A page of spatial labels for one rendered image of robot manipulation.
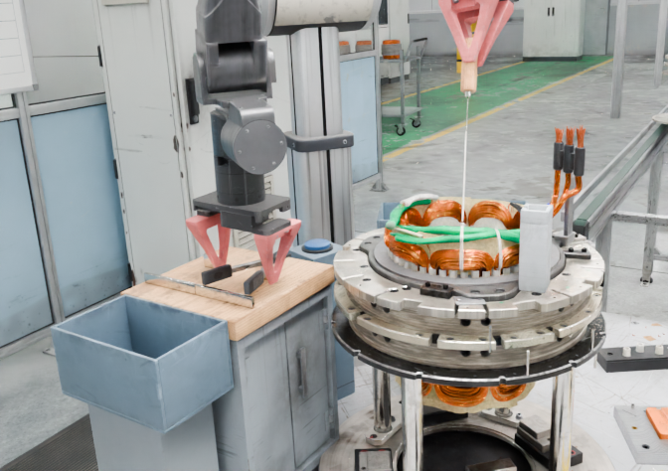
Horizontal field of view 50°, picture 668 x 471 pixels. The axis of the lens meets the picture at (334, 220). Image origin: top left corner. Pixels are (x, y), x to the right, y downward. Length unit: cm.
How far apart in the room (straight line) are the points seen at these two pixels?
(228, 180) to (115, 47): 239
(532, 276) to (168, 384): 39
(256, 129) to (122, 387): 31
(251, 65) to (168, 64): 218
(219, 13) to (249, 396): 44
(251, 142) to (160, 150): 236
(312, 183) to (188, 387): 57
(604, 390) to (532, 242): 54
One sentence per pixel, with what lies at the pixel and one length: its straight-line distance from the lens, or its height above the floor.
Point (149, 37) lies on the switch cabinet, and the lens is 303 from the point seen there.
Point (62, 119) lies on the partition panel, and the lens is 324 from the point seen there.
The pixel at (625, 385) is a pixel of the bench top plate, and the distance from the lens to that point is 128.
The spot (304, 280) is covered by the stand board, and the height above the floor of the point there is 106.
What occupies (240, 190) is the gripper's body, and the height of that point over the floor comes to 120.
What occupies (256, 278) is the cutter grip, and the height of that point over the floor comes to 109.
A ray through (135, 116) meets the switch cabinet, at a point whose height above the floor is 99.
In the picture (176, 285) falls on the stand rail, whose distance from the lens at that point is 91.
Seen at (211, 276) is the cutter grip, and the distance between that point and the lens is 88.
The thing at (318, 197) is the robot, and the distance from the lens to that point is 127.
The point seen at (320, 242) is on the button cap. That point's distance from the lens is 110.
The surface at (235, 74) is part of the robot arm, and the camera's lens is 79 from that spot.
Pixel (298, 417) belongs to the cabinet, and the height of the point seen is 88.
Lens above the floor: 139
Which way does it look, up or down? 17 degrees down
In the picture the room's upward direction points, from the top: 3 degrees counter-clockwise
